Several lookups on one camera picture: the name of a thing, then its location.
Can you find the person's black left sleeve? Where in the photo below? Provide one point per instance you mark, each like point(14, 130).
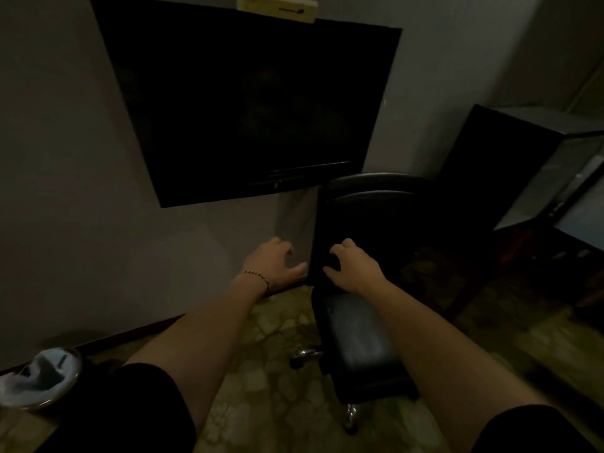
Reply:
point(127, 415)

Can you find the person's black right sleeve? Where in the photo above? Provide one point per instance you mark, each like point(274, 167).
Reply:
point(533, 434)

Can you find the person's left hand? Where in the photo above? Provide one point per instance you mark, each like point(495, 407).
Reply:
point(273, 265)

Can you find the black bin with white liner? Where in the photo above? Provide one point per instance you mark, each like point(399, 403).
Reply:
point(38, 377)

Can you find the person's left forearm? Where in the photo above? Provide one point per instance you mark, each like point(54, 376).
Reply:
point(198, 344)

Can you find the person's black sleeve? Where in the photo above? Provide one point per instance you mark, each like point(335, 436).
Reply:
point(533, 434)
point(127, 415)

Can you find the person's right forearm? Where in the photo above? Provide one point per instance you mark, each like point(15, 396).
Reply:
point(453, 363)

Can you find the black mini fridge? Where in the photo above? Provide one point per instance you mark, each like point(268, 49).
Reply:
point(495, 160)

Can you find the black television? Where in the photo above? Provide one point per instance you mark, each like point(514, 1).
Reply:
point(245, 103)

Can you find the person's right hand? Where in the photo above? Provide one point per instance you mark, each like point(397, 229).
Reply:
point(358, 272)

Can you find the black office chair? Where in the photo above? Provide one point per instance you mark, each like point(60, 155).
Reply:
point(363, 344)

